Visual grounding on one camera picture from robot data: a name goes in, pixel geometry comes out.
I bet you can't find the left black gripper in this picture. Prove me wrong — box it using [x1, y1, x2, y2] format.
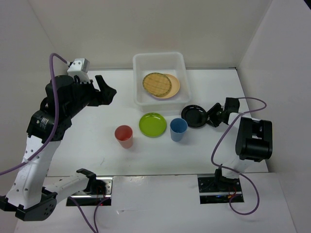
[66, 75, 117, 118]

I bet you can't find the black plastic plate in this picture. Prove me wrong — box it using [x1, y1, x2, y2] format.
[181, 105, 207, 128]

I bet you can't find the round woven bamboo coaster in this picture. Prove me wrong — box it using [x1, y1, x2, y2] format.
[142, 72, 172, 97]

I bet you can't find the orange plastic plate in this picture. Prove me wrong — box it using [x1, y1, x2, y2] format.
[163, 74, 180, 100]

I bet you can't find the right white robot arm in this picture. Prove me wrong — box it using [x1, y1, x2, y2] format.
[207, 97, 273, 191]

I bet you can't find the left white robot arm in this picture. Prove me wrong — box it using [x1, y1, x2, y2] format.
[0, 75, 117, 221]

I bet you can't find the clear plastic bin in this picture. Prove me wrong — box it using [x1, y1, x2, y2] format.
[133, 52, 192, 116]

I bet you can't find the blue plastic cup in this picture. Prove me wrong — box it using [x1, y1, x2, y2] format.
[170, 118, 188, 142]

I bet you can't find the red plastic cup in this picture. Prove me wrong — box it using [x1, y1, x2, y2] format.
[114, 125, 133, 149]

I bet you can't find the green plastic plate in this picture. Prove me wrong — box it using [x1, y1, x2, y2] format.
[138, 113, 167, 138]

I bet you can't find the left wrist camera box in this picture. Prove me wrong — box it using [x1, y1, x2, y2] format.
[67, 58, 90, 84]

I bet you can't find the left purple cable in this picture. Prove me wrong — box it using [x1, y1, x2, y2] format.
[0, 52, 111, 233]

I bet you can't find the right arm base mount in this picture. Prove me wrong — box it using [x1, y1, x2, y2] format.
[197, 175, 244, 204]

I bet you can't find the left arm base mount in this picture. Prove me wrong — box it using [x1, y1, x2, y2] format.
[71, 176, 113, 207]

